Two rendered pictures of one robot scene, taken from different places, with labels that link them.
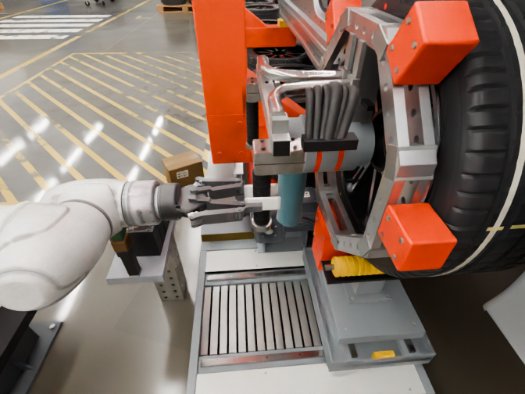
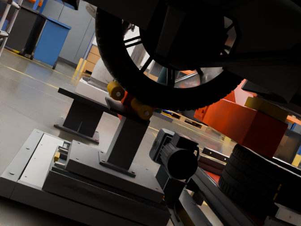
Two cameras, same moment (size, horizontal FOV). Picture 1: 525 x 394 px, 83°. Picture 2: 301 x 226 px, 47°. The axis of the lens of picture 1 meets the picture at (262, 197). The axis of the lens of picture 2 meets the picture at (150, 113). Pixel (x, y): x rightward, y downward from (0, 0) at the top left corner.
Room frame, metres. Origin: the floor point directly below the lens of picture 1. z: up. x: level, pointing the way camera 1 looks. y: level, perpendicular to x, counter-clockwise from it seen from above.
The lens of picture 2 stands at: (0.49, -1.84, 0.61)
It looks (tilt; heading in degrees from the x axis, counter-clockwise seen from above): 5 degrees down; 81
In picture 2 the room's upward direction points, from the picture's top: 24 degrees clockwise
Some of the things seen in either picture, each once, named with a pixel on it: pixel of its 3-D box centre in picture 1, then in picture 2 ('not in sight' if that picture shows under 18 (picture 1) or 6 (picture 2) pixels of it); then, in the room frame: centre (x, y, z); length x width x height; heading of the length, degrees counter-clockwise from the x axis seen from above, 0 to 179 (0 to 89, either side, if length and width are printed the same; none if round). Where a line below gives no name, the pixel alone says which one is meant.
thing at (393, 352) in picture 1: (358, 297); (106, 184); (0.66, -0.39, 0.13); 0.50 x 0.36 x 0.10; 5
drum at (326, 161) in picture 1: (322, 143); not in sight; (0.64, -0.15, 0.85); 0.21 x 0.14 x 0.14; 95
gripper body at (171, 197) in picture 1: (183, 201); not in sight; (0.45, 0.16, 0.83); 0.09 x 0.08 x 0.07; 95
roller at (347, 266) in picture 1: (374, 263); (115, 90); (0.54, -0.33, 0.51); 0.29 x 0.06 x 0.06; 95
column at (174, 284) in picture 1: (164, 262); not in sight; (0.78, 0.41, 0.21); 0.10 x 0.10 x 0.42; 5
